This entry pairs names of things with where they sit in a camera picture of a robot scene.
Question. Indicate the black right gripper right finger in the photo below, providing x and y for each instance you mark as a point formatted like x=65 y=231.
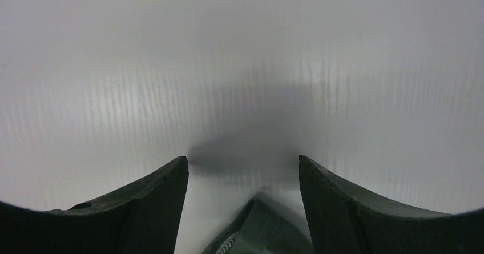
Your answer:
x=344 y=217

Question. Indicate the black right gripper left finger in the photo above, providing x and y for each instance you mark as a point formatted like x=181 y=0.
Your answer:
x=140 y=217

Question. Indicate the dark grey t shirt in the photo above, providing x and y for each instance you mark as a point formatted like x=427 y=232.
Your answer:
x=260 y=228

